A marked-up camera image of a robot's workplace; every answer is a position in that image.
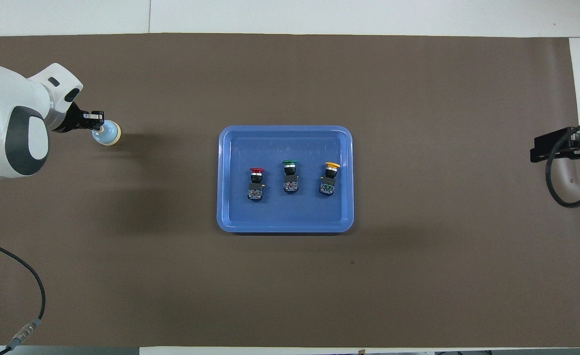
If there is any light blue desk bell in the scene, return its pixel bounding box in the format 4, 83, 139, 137
92, 120, 122, 147

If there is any green push button switch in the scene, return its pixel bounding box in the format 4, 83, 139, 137
282, 160, 300, 194

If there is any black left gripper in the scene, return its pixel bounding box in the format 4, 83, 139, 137
51, 101, 105, 133

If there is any yellow push button switch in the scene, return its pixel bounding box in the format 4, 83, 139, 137
319, 162, 341, 196

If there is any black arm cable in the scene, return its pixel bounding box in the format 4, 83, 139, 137
545, 121, 580, 209
0, 236, 47, 354

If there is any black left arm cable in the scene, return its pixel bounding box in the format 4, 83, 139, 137
0, 236, 47, 354

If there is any brown table mat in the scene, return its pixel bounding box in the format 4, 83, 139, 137
0, 33, 580, 348

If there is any blue plastic tray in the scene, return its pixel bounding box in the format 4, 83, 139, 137
216, 125, 355, 234

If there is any red push button switch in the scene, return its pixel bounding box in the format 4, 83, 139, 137
247, 167, 266, 201

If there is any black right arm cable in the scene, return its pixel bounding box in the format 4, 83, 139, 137
545, 121, 580, 209

